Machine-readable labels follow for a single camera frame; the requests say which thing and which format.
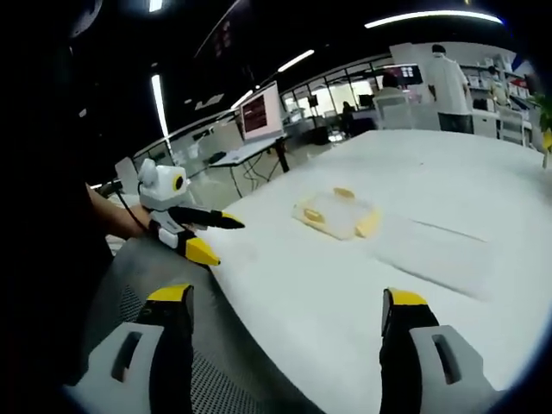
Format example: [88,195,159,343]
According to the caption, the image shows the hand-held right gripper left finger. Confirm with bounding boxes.
[64,283,195,414]

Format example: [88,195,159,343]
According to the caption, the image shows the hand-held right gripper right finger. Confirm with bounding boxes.
[379,287,509,414]

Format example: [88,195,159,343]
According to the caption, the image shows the clear plastic container yellow clips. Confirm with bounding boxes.
[292,186,384,242]

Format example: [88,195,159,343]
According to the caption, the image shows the white desk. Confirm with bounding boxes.
[208,136,289,199]

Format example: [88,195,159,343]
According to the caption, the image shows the long ceiling light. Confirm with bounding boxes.
[277,48,317,73]
[150,73,170,140]
[363,9,504,30]

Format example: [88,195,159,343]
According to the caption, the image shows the white sheet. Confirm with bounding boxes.
[373,214,498,299]

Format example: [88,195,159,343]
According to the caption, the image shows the large monitor screen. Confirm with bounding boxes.
[238,80,286,142]

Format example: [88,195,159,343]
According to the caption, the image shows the person's dark clothing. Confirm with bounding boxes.
[0,25,116,389]

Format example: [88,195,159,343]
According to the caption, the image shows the green plant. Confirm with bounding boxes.
[526,91,552,170]

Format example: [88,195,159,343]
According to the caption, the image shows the white shelf unit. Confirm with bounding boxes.
[468,53,538,146]

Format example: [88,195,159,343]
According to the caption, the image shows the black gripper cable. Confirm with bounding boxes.
[112,189,153,232]

